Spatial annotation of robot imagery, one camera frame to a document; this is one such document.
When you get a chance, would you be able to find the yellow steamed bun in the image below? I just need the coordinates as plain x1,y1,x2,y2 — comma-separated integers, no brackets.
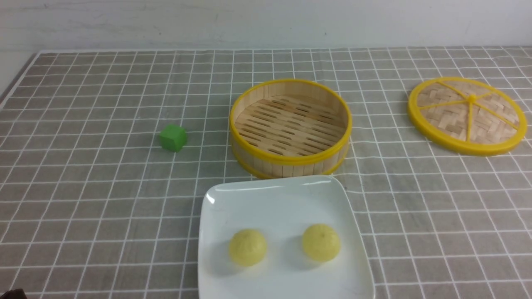
302,223,341,262
229,229,267,267

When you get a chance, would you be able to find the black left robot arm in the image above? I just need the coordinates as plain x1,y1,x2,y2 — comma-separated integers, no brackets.
0,288,28,299

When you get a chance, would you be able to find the white square plate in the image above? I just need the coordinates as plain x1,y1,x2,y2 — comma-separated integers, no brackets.
197,175,376,299

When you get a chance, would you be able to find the bamboo steamer basket yellow rim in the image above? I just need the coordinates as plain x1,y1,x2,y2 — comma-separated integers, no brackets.
229,79,353,179

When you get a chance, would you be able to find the green cube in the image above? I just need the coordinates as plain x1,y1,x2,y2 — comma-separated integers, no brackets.
159,124,188,152

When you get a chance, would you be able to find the grey checkered tablecloth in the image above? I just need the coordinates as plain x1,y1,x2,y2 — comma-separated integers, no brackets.
0,46,532,299

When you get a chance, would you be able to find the bamboo steamer lid yellow rim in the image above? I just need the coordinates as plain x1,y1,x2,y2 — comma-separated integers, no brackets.
407,77,527,157

